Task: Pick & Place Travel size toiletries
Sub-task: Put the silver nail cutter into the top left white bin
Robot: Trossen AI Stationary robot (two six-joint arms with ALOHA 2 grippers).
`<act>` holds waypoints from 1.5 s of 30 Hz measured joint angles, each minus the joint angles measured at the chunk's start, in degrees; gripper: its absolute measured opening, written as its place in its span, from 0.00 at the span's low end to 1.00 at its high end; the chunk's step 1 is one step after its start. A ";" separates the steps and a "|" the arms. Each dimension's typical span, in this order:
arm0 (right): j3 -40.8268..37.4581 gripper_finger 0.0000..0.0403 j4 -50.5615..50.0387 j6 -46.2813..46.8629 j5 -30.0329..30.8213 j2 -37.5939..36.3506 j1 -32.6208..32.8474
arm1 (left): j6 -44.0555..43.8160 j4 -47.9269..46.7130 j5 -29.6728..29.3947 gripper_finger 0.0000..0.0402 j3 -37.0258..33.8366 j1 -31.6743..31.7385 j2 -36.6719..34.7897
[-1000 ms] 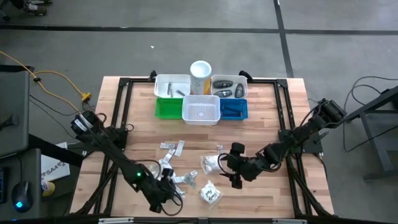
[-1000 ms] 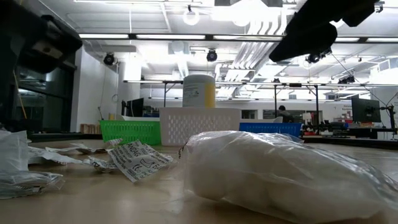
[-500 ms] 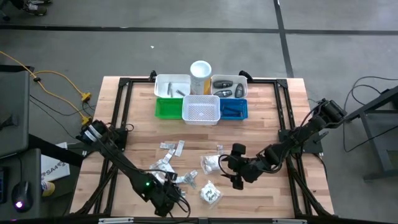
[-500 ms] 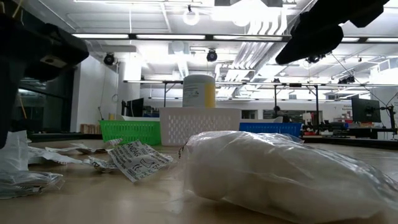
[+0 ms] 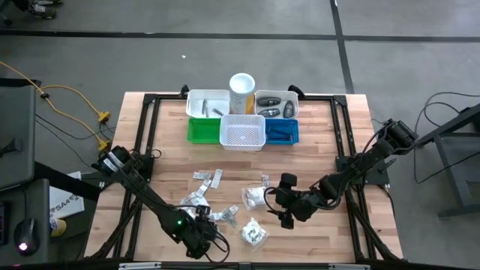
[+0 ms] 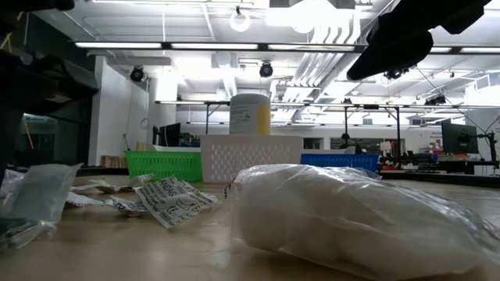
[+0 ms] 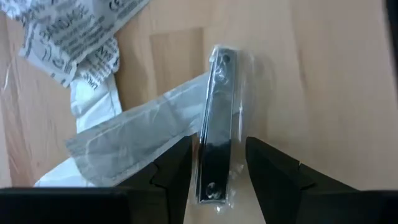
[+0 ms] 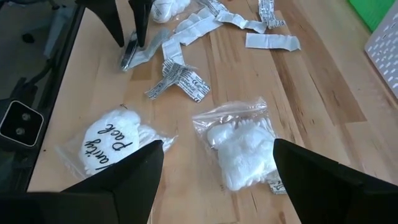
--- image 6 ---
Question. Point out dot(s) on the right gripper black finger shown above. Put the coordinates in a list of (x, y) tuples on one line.
[(386, 58)]

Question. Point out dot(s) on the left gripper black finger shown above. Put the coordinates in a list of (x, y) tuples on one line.
[(7, 148)]

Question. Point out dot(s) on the white translucent plastic bag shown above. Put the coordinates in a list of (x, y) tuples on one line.
[(43, 191)]

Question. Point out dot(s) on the white paper packet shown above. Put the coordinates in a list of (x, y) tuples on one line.
[(105, 186), (84, 200), (143, 178)]

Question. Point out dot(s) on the small printed packet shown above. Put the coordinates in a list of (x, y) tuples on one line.
[(129, 206)]

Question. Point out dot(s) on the large clear bag white contents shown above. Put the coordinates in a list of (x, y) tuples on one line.
[(351, 222)]

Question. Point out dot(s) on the printed bandage packet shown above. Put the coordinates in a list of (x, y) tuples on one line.
[(173, 201)]

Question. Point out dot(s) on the black ceiling spotlight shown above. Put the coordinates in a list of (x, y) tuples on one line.
[(395, 74), (266, 69), (137, 74)]

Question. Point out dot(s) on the person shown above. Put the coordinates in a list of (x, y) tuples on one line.
[(345, 137)]

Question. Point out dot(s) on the small wooden crate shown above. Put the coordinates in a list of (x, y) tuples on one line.
[(113, 161)]

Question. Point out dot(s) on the black computer monitor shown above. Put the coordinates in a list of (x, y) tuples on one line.
[(172, 134), (460, 138)]

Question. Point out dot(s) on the cluttered background desk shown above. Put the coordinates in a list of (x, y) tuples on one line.
[(429, 160)]

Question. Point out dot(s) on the white solid plastic bin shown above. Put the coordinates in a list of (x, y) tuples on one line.
[(324, 150), (176, 148)]

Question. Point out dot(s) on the blue plastic basket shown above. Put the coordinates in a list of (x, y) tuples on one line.
[(340, 162)]

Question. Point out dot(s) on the small yellow container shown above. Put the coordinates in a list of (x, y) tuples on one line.
[(140, 146)]

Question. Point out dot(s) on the black monitor stand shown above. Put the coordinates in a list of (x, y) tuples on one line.
[(491, 148)]

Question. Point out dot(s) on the green plastic basket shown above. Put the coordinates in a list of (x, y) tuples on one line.
[(164, 166)]

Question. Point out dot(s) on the white canister yellow label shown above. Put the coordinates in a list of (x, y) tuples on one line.
[(248, 115)]

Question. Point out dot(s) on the white perforated plastic basket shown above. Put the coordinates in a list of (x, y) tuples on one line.
[(250, 158)]

